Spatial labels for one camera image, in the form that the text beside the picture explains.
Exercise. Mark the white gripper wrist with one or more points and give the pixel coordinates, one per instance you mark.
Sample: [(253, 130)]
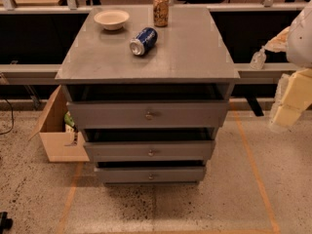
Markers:
[(300, 41)]

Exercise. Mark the grey top drawer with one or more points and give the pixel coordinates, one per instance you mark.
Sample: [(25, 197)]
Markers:
[(147, 114)]

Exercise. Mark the grey drawer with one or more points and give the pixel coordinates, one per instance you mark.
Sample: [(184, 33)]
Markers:
[(132, 151), (150, 175), (147, 114)]

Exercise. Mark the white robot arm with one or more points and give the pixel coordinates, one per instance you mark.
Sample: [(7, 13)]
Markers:
[(296, 42)]

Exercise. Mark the grey middle drawer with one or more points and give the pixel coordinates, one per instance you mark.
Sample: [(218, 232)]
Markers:
[(132, 151)]

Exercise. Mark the grey drawer cabinet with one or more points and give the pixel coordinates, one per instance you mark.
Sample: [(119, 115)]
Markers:
[(189, 62)]

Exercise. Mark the grey bottom drawer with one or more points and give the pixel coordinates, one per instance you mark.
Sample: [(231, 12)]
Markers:
[(150, 175)]

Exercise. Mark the open cardboard box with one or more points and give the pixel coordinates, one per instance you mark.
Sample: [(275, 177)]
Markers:
[(60, 145)]

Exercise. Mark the grey metal railing beam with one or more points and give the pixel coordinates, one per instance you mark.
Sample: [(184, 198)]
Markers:
[(44, 74)]

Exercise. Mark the clear sanitizer pump bottle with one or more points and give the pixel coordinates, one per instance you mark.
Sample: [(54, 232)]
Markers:
[(258, 59)]

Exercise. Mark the blue soda can lying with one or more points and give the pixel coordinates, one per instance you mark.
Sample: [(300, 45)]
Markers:
[(144, 41)]

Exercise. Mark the gold upright drink can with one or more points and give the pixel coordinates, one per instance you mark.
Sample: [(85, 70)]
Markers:
[(160, 12)]

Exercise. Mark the white ceramic bowl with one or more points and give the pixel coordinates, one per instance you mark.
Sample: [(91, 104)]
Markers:
[(111, 19)]

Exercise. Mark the green packet in box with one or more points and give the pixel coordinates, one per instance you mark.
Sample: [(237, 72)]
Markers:
[(68, 122)]

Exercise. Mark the black object floor corner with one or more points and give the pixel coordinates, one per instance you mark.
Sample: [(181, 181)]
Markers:
[(5, 222)]

